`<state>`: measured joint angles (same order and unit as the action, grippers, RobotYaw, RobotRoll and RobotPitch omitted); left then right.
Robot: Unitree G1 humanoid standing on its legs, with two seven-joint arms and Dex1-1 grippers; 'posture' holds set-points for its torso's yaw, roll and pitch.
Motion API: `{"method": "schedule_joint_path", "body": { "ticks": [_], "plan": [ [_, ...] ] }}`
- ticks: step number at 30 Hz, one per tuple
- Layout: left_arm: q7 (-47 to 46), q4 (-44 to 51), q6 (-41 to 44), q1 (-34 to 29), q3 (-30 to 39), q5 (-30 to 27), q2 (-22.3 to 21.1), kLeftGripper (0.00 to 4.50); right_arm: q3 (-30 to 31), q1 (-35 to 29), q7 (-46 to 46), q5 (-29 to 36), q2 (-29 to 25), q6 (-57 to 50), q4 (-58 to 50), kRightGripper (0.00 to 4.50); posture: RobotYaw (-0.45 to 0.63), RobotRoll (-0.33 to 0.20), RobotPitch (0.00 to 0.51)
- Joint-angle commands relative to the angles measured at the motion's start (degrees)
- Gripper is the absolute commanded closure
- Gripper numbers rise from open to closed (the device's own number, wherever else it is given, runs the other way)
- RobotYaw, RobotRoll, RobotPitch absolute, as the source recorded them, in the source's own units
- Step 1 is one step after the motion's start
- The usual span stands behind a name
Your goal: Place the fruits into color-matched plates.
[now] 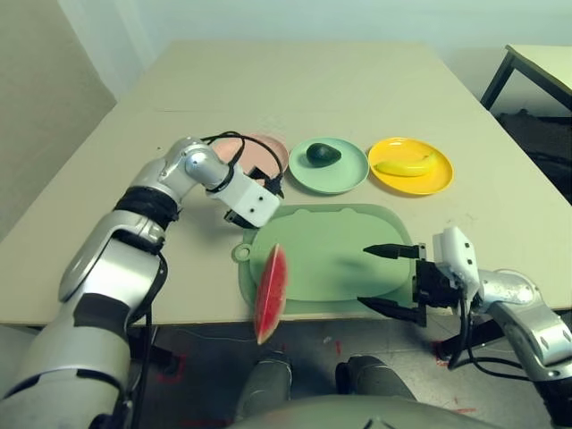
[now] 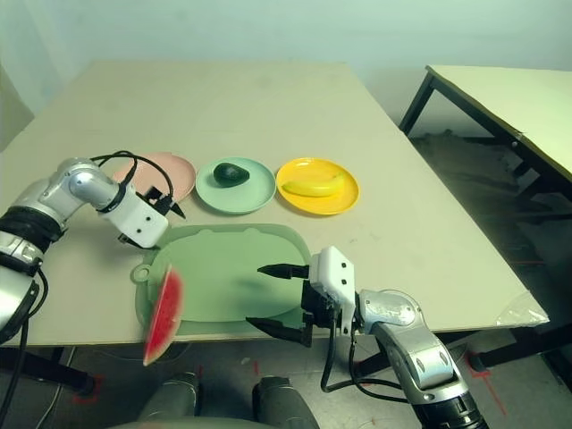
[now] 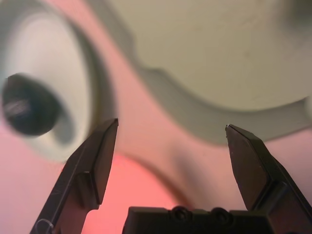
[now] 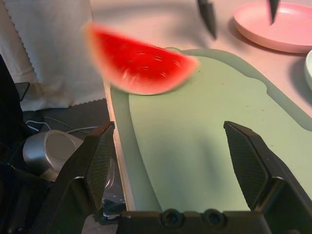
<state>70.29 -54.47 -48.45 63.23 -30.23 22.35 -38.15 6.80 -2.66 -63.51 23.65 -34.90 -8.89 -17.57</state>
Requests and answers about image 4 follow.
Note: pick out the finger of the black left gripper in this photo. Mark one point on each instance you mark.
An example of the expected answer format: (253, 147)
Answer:
(274, 7)
(208, 14)

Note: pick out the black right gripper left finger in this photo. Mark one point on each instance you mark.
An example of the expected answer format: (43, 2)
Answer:
(78, 190)

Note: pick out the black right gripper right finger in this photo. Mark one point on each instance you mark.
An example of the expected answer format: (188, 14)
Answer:
(258, 175)

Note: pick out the red watermelon slice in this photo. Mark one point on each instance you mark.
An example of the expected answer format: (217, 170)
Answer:
(139, 63)

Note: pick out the pink plastic plate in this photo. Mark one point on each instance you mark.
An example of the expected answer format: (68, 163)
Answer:
(280, 31)

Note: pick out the clear plastic corner cover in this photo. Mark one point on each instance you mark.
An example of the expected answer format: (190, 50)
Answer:
(111, 180)

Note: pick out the light green plastic plate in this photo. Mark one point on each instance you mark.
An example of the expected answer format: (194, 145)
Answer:
(309, 70)

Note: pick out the green cutting mat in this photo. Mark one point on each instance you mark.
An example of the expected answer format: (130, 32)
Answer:
(195, 109)

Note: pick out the robot right leg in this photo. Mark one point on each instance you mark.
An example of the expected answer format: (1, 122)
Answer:
(9, 122)

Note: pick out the white fabric sheet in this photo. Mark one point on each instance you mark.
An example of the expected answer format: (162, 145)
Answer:
(53, 61)

